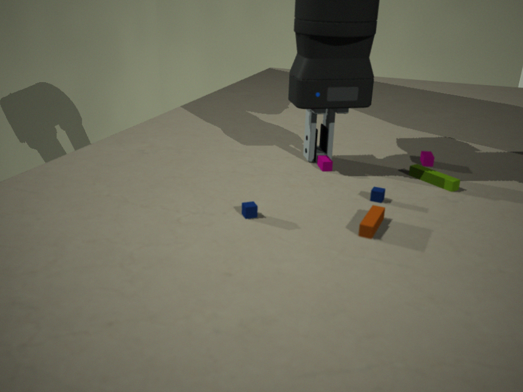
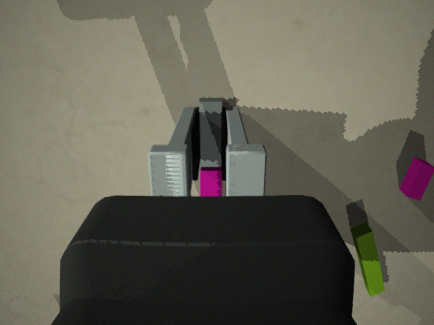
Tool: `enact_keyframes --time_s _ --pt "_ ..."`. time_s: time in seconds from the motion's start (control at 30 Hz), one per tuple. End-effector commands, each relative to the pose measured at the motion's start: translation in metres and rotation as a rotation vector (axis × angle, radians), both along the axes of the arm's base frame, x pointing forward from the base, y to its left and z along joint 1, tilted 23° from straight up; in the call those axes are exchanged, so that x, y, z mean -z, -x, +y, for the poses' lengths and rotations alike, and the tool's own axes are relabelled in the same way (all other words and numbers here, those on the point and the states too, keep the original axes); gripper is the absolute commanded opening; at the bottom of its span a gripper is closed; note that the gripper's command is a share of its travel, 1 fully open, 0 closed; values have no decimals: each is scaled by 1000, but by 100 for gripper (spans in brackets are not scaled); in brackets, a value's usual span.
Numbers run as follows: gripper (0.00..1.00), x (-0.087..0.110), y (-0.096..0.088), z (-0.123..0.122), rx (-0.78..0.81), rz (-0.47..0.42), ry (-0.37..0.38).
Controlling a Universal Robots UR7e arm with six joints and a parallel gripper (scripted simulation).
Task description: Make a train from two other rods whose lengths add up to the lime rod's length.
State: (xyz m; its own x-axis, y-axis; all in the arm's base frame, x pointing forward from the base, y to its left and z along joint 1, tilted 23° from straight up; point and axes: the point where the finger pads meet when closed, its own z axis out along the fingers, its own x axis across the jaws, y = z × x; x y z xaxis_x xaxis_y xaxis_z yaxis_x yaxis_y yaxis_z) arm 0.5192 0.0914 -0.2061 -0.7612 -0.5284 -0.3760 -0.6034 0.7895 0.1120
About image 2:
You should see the grey rectangular block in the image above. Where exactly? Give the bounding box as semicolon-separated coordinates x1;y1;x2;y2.
199;98;222;167

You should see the magenta block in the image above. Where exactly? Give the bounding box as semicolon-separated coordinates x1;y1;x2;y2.
400;157;434;201
200;167;222;196

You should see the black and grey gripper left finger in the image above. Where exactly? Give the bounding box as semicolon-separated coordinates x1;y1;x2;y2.
148;107;200;196

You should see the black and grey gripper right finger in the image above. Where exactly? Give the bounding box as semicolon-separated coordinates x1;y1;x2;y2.
221;107;267;196

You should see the lime green rod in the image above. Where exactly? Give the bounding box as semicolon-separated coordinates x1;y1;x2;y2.
350;222;385;297

